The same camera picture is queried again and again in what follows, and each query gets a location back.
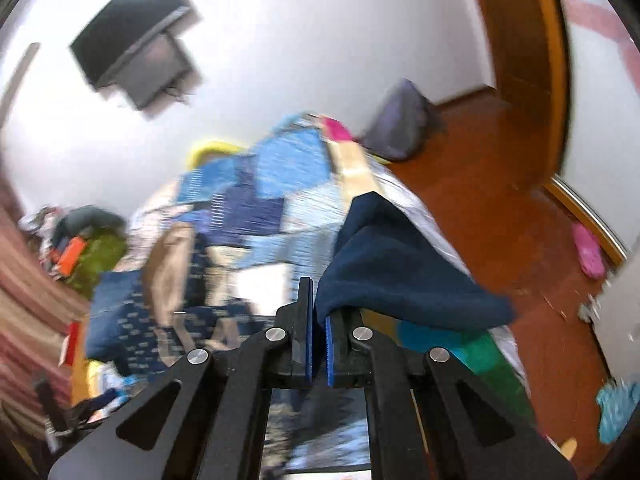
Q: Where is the blue patchwork bed quilt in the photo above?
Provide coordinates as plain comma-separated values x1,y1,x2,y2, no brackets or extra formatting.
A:
113,113,535,479

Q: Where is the pink slipper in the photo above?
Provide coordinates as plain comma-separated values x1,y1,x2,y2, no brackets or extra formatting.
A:
572,222,606,280

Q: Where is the green storage box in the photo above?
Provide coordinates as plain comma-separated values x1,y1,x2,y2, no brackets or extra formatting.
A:
63,230,127,300

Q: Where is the wall mounted black television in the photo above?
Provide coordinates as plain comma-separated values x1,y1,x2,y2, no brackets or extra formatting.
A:
70,0,192,110

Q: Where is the orange box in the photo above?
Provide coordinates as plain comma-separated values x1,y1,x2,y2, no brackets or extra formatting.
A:
58,236,87,278

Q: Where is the yellow blanket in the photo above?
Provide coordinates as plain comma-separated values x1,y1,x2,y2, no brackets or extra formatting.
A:
186,141,244,170

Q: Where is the teal cloth on floor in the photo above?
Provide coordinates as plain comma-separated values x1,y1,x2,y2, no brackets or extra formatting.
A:
596,380,640,444

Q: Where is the striped curtain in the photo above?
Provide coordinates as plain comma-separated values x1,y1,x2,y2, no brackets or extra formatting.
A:
0,176,88,438

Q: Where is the red box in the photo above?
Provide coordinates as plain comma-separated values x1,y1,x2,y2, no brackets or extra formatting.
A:
58,321,81,367

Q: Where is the purple grey bag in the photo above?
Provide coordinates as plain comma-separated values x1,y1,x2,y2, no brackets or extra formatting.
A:
359,79,445,162

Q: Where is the navy patterned garment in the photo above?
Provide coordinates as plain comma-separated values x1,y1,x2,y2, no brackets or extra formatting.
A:
85,193,513,379

